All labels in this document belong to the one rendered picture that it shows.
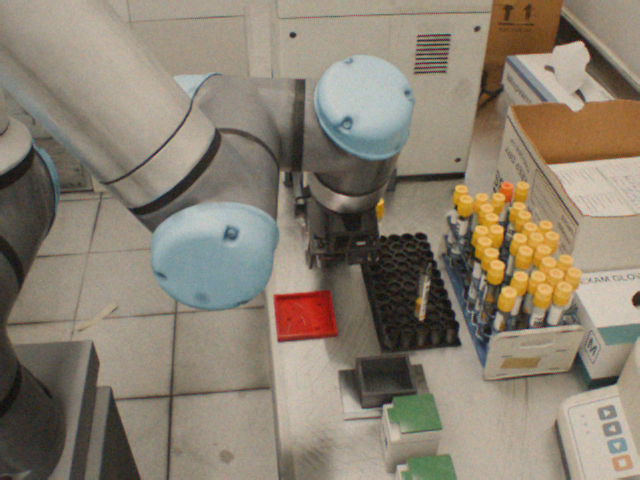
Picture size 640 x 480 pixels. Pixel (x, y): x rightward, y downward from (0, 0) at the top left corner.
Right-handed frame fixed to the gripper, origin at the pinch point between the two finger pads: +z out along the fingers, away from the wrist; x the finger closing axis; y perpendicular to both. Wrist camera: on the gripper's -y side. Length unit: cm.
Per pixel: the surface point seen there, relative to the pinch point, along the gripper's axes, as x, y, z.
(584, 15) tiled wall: 60, -53, 27
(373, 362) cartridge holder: 2.2, 17.5, -8.2
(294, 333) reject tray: -5.4, 12.6, -2.7
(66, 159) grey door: -74, -85, 138
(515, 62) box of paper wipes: 39, -37, 20
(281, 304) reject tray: -6.4, 8.4, 0.4
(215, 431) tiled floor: -22, 15, 98
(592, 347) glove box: 25.1, 18.6, -10.7
